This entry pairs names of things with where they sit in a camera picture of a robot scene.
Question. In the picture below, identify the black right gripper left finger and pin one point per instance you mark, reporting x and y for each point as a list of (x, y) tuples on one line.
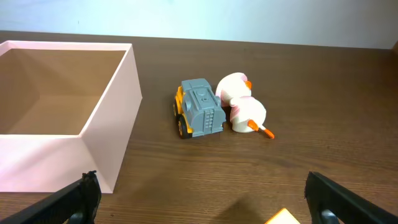
[(76, 203)]

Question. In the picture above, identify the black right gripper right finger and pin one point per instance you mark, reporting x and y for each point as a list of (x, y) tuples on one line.
[(330, 202)]

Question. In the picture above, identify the white duck toy pink hat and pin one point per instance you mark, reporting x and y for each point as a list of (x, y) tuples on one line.
[(247, 113)]

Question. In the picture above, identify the grey and yellow toy truck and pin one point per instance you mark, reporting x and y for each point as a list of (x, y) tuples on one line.
[(197, 110)]

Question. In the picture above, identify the colourful puzzle cube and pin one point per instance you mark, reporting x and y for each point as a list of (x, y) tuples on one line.
[(283, 216)]

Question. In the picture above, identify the pink cardboard box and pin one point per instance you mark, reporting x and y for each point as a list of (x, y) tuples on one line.
[(66, 108)]

